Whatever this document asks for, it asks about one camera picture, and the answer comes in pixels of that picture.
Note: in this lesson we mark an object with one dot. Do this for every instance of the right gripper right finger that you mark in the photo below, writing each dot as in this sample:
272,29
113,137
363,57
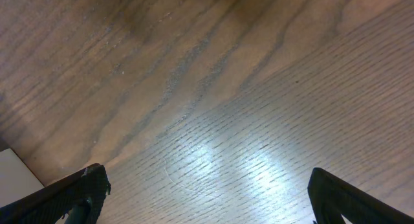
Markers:
333,201

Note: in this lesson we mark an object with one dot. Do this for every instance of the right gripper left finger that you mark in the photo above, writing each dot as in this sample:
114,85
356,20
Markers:
79,196

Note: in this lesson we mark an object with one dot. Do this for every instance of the white box pink interior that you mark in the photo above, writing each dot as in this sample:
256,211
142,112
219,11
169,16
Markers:
16,180

